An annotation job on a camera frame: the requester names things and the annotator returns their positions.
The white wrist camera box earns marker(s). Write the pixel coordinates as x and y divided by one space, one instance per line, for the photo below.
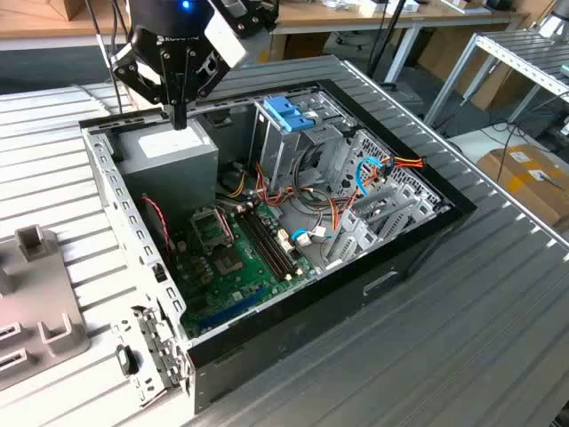
224 40

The cardboard box with labels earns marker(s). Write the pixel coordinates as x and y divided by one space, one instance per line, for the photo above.
524 187

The grey power supply unit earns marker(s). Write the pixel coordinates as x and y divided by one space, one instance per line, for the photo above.
169 178

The metal frame slat table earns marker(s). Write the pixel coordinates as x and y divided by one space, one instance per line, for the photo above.
524 44

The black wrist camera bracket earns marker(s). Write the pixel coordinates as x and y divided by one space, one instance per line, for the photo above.
249 18

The CPU socket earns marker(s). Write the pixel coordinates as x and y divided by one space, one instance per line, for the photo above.
229 262

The black office chair base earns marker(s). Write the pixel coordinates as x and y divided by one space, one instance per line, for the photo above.
351 40

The brown wooden box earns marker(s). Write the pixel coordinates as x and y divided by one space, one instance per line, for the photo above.
71 9

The grey metal disk bay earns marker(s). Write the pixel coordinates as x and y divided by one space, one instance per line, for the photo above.
358 240

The green motherboard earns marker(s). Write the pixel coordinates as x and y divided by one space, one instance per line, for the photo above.
242 278

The grey parts rack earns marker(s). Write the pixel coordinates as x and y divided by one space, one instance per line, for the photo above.
35 289

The blue expansion slot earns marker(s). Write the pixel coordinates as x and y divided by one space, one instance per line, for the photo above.
232 310

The black case fan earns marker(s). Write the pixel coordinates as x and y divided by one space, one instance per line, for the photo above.
153 231

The wooden desk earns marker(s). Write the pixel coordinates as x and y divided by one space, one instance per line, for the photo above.
444 18
44 24

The open black PC case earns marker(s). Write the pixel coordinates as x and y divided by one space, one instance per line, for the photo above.
311 320

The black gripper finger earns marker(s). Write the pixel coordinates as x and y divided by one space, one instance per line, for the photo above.
183 89
129 78

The grey metal drive cage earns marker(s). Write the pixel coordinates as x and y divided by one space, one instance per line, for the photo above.
284 151

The black RAM slot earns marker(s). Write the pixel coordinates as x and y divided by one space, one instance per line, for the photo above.
275 238
264 243

